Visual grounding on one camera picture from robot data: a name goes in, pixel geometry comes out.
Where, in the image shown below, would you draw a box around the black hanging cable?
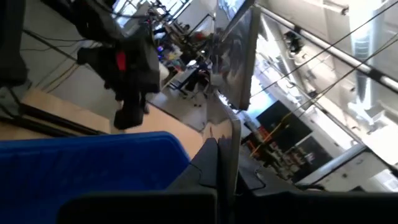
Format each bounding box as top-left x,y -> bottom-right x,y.
295,35 -> 398,118
251,0 -> 398,98

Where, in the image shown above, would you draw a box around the black ceiling camera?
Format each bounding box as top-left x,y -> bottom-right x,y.
282,30 -> 304,54

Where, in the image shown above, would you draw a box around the red cable tag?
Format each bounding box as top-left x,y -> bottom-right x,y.
115,51 -> 127,72

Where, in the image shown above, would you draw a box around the yellow hanging cable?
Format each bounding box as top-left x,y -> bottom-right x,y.
248,111 -> 293,156

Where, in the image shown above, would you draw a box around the large blue plastic bin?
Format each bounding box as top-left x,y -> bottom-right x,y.
0,131 -> 191,224

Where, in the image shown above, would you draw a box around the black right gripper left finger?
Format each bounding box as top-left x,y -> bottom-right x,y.
167,138 -> 220,193

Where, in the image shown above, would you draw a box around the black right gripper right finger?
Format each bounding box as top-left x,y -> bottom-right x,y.
235,146 -> 301,194

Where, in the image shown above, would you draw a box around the black computer monitor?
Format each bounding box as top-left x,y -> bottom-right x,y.
256,99 -> 313,154

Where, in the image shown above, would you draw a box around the long grey slotted divider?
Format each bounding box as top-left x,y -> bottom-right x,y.
205,6 -> 262,200

